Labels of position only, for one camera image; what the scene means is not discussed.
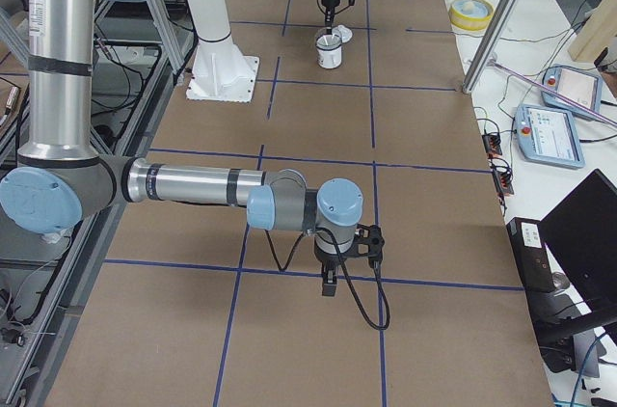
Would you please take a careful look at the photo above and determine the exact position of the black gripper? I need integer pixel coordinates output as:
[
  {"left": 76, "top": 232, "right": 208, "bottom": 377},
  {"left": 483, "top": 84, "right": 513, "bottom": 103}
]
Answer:
[
  {"left": 321, "top": 0, "right": 339, "bottom": 34},
  {"left": 319, "top": 253, "right": 339, "bottom": 297}
]

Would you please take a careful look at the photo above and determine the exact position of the white ceramic lid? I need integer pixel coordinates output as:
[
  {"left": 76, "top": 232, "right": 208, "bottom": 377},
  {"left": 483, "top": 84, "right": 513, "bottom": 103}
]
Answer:
[{"left": 333, "top": 24, "right": 353, "bottom": 43}]

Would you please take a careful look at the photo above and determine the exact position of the white blue patterned mug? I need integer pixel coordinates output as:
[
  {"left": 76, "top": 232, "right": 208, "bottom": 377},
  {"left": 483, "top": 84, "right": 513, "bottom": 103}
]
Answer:
[{"left": 316, "top": 46, "right": 342, "bottom": 69}]

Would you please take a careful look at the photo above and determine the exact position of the yellow rimmed filter bowl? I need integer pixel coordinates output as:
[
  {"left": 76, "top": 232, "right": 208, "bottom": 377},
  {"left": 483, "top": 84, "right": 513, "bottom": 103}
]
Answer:
[{"left": 448, "top": 0, "right": 495, "bottom": 31}]

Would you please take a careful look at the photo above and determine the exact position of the brown paper table cover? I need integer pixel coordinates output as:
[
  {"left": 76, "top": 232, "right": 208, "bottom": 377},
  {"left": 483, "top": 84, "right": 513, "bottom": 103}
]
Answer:
[{"left": 43, "top": 0, "right": 555, "bottom": 407}]

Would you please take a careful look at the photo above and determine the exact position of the right black connector block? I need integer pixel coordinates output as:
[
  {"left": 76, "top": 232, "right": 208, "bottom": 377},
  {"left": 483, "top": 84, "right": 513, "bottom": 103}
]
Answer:
[{"left": 491, "top": 165, "right": 514, "bottom": 198}]

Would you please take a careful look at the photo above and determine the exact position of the black connector block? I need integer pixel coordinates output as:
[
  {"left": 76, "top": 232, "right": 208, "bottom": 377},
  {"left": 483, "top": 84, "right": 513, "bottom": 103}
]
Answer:
[
  {"left": 482, "top": 132, "right": 502, "bottom": 158},
  {"left": 491, "top": 165, "right": 514, "bottom": 198}
]

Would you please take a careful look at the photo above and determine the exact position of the black device with label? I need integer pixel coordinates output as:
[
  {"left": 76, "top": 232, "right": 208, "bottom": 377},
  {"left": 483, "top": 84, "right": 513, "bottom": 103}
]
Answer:
[{"left": 507, "top": 217, "right": 556, "bottom": 293}]

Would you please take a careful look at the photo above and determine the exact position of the left black connector block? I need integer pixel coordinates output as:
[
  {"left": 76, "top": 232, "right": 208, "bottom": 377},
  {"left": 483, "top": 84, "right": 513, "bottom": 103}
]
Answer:
[{"left": 482, "top": 132, "right": 502, "bottom": 158}]

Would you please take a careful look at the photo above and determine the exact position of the near teach pendant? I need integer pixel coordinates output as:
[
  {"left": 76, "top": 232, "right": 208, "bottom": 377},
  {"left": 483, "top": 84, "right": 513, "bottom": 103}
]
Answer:
[{"left": 515, "top": 104, "right": 585, "bottom": 169}]

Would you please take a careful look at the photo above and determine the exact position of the teach pendant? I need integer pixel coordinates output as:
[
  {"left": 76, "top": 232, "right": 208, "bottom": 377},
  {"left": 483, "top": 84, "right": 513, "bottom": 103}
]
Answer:
[
  {"left": 543, "top": 65, "right": 603, "bottom": 112},
  {"left": 515, "top": 104, "right": 585, "bottom": 169}
]

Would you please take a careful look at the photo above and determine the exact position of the black monitor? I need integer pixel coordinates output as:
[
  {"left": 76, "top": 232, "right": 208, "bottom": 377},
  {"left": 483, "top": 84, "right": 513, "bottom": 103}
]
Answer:
[{"left": 537, "top": 169, "right": 616, "bottom": 344}]

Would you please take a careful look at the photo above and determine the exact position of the far teach pendant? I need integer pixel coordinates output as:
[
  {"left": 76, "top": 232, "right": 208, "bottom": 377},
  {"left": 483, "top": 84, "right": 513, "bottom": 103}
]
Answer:
[{"left": 543, "top": 65, "right": 603, "bottom": 112}]

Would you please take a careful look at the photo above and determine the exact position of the wooden block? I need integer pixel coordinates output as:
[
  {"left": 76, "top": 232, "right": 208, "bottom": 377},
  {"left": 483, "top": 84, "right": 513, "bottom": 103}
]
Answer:
[{"left": 568, "top": 0, "right": 617, "bottom": 63}]

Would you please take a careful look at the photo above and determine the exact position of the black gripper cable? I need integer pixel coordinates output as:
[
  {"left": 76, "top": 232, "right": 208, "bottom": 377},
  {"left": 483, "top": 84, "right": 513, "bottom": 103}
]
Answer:
[{"left": 263, "top": 228, "right": 390, "bottom": 330}]

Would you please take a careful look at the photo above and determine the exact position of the white camera pole base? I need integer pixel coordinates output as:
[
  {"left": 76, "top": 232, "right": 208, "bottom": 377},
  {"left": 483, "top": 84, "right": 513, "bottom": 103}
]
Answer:
[{"left": 186, "top": 0, "right": 259, "bottom": 103}]

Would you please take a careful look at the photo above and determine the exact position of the aluminium frame post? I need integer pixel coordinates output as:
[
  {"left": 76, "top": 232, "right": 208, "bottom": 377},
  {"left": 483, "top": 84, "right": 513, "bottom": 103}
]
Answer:
[{"left": 462, "top": 0, "right": 518, "bottom": 94}]

